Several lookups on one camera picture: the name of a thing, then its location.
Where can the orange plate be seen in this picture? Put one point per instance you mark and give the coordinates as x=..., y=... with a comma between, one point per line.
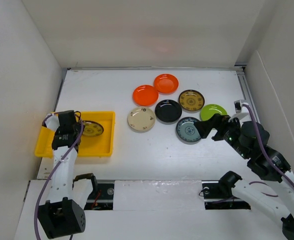
x=145, y=95
x=166, y=83

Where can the black plate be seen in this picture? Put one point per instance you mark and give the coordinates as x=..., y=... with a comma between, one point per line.
x=168, y=111

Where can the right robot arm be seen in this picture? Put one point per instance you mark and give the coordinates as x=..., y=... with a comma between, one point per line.
x=275, y=172

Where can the yellow patterned plate front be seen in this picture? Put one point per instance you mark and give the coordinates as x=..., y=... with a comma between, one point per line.
x=92, y=129

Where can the orange plate rear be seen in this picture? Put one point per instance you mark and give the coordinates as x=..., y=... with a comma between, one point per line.
x=166, y=83

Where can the orange plate left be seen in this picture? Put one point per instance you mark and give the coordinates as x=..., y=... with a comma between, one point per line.
x=145, y=95

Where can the blue patterned plate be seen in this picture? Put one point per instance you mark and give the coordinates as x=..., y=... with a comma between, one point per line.
x=187, y=131

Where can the yellow patterned plate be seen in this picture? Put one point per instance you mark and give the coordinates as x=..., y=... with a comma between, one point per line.
x=191, y=100
x=92, y=129

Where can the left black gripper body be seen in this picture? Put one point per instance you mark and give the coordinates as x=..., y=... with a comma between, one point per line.
x=78, y=127

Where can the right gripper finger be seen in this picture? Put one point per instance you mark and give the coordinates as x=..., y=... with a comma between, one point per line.
x=222, y=134
x=206, y=126

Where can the yellow patterned plate rear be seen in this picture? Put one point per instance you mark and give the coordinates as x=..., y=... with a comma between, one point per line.
x=191, y=100

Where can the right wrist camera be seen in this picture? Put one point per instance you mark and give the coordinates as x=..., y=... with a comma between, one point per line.
x=241, y=111

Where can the left base mount slot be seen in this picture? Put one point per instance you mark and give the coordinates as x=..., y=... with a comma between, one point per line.
x=102, y=199

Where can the cream floral plate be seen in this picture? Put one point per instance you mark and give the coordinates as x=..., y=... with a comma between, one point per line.
x=141, y=119

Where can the right aluminium rail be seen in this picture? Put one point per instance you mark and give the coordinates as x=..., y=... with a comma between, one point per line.
x=240, y=72

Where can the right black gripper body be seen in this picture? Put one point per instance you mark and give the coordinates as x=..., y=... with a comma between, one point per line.
x=231, y=138

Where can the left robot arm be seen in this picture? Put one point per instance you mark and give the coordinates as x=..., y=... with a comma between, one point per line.
x=59, y=208

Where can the yellow plastic bin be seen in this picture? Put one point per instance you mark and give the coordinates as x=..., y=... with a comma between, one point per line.
x=99, y=146

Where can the green plate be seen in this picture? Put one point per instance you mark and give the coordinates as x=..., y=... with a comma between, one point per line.
x=211, y=109

